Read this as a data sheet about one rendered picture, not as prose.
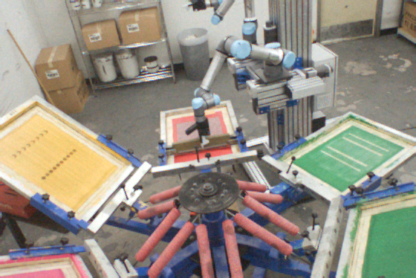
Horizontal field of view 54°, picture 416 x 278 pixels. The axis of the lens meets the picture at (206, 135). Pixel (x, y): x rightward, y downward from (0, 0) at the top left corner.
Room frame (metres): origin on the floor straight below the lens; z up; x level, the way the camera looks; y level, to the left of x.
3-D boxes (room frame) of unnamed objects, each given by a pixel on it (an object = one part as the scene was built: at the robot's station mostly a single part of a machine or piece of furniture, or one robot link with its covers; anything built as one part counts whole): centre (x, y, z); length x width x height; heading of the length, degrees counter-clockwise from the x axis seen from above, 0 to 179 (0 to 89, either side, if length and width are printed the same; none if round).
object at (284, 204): (1.82, -0.50, 0.90); 1.24 x 0.06 x 0.06; 121
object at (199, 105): (2.35, 0.02, 1.31); 0.09 x 0.08 x 0.11; 115
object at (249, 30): (3.27, -0.49, 1.42); 0.13 x 0.12 x 0.14; 164
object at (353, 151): (1.97, -0.75, 1.05); 1.08 x 0.61 x 0.23; 121
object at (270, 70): (2.77, -0.57, 1.31); 0.15 x 0.15 x 0.10
